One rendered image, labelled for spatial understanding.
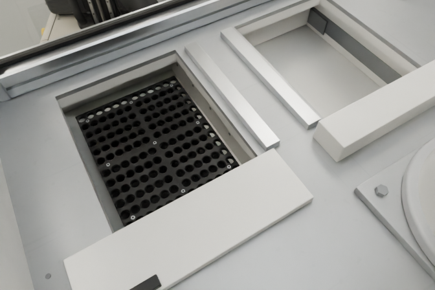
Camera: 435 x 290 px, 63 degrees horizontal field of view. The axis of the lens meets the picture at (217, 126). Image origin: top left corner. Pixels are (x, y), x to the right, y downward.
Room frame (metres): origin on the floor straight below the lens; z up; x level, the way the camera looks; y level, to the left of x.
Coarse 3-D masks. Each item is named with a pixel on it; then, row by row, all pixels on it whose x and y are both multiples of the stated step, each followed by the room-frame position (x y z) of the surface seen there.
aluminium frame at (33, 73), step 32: (192, 0) 0.52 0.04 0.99; (224, 0) 0.53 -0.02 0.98; (256, 0) 0.56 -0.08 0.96; (96, 32) 0.44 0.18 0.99; (128, 32) 0.44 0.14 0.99; (160, 32) 0.47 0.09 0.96; (0, 64) 0.37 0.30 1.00; (32, 64) 0.37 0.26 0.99; (64, 64) 0.39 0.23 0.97; (96, 64) 0.41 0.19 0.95; (0, 96) 0.34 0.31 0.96
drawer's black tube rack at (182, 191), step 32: (160, 96) 0.39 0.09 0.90; (96, 128) 0.32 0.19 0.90; (128, 128) 0.35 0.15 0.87; (160, 128) 0.32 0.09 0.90; (192, 128) 0.32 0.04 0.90; (96, 160) 0.27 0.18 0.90; (128, 160) 0.27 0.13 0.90; (160, 160) 0.28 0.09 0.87; (192, 160) 0.26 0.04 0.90; (224, 160) 0.26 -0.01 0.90; (128, 192) 0.21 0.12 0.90; (160, 192) 0.21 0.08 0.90; (128, 224) 0.17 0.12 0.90
